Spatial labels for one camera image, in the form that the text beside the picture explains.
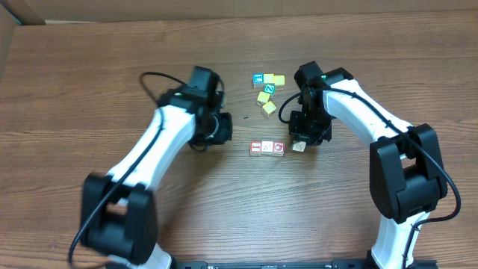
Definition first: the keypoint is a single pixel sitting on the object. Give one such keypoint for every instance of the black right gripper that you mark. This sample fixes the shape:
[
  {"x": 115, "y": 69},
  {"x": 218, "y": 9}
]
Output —
[{"x": 311, "y": 137}]

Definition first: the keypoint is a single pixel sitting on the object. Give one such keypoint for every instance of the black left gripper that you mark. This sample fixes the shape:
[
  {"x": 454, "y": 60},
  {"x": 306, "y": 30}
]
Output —
[{"x": 222, "y": 131}]

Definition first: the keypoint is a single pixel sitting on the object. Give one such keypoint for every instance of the white letter wooden block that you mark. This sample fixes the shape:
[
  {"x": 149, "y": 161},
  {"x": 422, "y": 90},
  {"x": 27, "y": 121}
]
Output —
[{"x": 299, "y": 146}]

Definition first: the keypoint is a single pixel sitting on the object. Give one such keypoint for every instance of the red symbol wooden block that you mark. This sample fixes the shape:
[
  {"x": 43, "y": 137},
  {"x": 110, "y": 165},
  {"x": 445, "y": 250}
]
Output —
[{"x": 278, "y": 148}]

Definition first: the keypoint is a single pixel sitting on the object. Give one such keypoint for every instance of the red letter wooden block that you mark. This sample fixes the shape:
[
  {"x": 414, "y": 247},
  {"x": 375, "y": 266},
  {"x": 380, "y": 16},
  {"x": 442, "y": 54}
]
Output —
[{"x": 255, "y": 148}]

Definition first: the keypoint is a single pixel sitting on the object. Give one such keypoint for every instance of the plain cream wooden block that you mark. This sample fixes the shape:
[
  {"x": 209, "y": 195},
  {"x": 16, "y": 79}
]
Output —
[{"x": 267, "y": 147}]

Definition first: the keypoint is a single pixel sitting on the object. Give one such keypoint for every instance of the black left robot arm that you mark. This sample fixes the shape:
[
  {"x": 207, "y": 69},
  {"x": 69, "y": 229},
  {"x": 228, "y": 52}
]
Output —
[{"x": 118, "y": 214}]

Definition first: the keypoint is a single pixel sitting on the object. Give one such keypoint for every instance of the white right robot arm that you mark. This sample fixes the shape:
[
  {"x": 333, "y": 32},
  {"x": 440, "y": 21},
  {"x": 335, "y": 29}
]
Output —
[{"x": 405, "y": 182}]

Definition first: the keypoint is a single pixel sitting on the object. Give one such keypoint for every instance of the yellow wooden block lower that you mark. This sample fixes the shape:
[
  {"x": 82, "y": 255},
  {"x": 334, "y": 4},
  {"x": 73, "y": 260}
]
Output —
[{"x": 268, "y": 109}]

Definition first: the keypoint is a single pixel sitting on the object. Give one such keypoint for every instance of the yellow wooden block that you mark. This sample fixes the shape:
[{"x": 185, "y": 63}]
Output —
[
  {"x": 268, "y": 109},
  {"x": 269, "y": 78},
  {"x": 279, "y": 80},
  {"x": 263, "y": 98}
]

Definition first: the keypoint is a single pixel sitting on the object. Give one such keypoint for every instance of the yellow wooden block upper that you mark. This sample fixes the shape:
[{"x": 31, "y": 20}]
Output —
[{"x": 263, "y": 98}]

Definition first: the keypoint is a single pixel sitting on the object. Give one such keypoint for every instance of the green letter wooden block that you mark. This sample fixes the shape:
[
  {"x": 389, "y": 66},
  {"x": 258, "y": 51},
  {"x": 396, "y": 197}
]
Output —
[{"x": 269, "y": 88}]

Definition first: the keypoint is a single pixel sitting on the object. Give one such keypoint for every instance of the yellow wooden block far top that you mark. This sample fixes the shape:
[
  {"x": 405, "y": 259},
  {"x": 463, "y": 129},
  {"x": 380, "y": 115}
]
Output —
[{"x": 279, "y": 80}]

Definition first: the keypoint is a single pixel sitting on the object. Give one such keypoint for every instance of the yellow wooden block left top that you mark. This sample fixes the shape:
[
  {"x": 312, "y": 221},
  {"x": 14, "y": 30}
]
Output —
[{"x": 269, "y": 78}]

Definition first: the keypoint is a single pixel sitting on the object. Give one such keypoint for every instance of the blue letter wooden block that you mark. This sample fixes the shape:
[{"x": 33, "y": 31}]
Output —
[{"x": 258, "y": 80}]

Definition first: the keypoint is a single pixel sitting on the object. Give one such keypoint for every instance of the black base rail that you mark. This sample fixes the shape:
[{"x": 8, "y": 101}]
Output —
[{"x": 335, "y": 264}]

